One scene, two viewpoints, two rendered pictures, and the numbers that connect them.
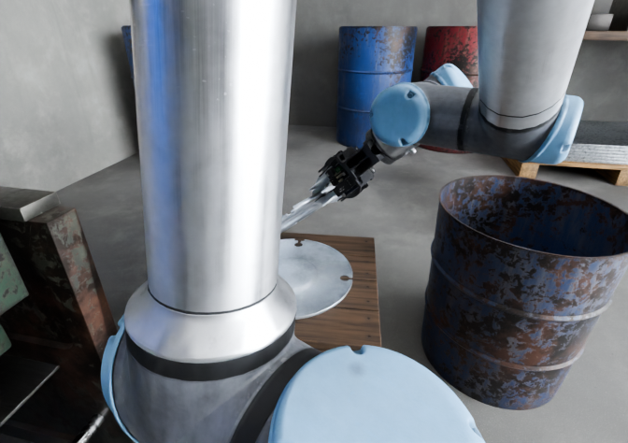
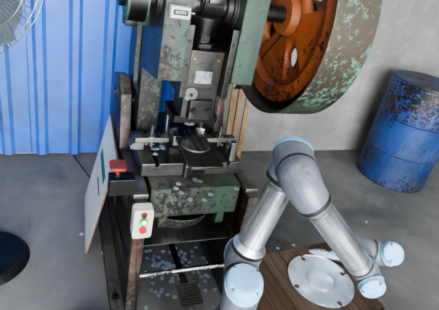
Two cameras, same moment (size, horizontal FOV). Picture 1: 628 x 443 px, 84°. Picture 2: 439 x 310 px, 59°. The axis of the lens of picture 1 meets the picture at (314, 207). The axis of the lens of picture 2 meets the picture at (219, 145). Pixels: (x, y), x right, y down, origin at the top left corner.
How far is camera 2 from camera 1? 1.08 m
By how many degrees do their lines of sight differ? 47
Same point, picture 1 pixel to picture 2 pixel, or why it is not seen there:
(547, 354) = not seen: outside the picture
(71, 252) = (249, 208)
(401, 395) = (253, 278)
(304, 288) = (317, 288)
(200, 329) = (240, 245)
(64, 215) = (255, 197)
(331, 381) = (247, 268)
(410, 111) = not seen: hidden behind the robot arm
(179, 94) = (255, 213)
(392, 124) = not seen: hidden behind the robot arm
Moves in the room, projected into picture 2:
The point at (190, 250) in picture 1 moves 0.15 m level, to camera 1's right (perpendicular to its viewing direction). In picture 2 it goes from (245, 233) to (274, 265)
